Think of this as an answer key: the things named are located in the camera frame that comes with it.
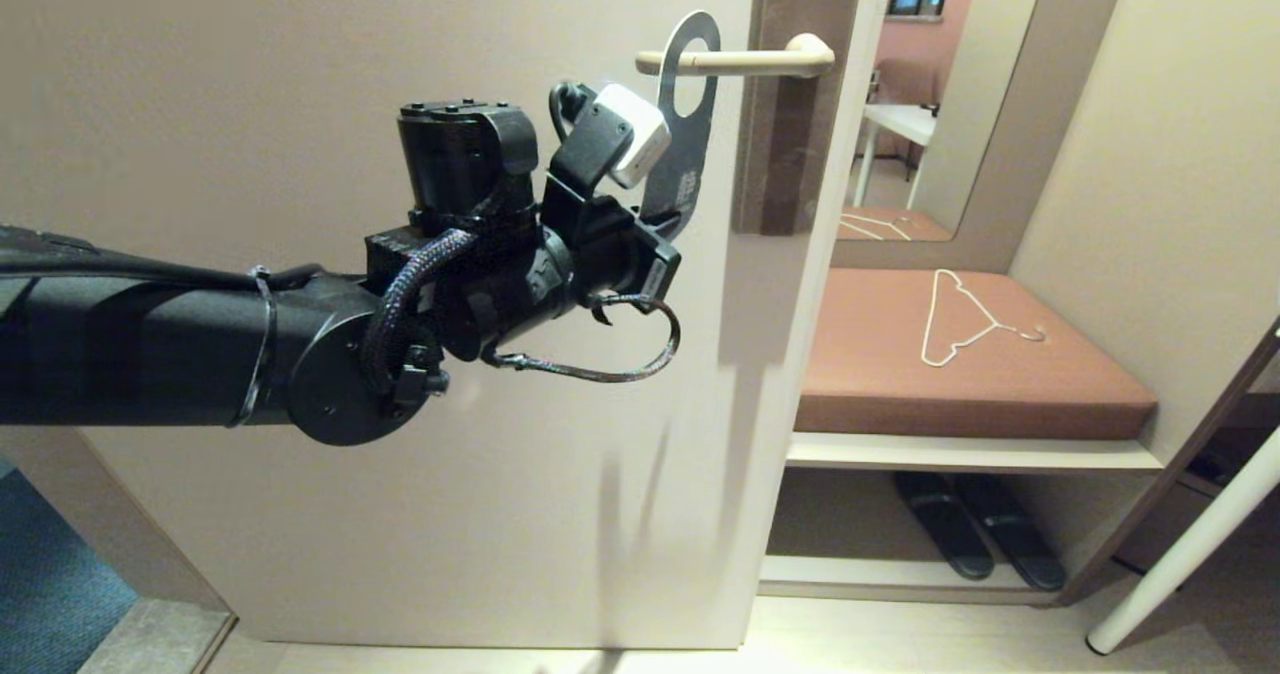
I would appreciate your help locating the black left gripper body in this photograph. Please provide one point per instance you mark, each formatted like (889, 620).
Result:
(610, 254)

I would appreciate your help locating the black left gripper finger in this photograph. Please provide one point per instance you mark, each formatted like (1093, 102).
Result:
(665, 226)

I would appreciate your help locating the blue and white door hanger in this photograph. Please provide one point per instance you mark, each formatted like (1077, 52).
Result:
(690, 154)

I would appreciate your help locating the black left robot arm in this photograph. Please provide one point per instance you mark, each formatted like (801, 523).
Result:
(150, 354)

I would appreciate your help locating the beige room door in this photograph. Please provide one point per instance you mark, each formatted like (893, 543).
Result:
(500, 514)

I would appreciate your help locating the white bench seat board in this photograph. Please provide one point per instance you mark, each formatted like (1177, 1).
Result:
(950, 452)

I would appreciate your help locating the brown bench seat cushion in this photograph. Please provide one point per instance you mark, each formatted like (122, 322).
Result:
(1000, 394)

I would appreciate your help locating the black slipper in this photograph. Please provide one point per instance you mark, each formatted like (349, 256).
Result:
(950, 539)
(1025, 554)

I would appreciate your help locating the white bench base board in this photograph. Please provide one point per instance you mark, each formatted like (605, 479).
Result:
(900, 579)

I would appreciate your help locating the white table leg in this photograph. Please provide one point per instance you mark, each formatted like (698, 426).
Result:
(1180, 559)

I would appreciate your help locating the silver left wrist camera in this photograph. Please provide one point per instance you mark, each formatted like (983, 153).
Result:
(640, 134)

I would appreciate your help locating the black left camera mount bracket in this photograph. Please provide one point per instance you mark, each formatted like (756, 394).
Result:
(590, 149)

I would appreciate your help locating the wall mirror brown frame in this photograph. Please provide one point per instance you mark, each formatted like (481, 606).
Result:
(960, 74)

